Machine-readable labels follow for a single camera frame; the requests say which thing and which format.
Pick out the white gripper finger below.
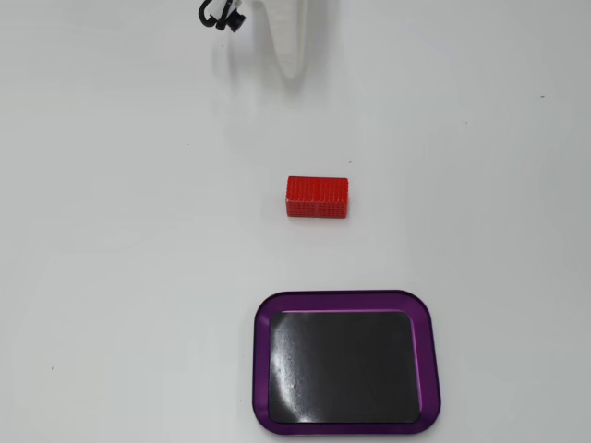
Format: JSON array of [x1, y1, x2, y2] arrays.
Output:
[[299, 0, 343, 70], [259, 0, 309, 80]]

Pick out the red cube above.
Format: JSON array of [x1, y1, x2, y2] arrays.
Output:
[[283, 175, 350, 219]]

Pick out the purple tray with black mat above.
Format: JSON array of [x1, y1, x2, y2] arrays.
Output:
[[252, 289, 442, 437]]

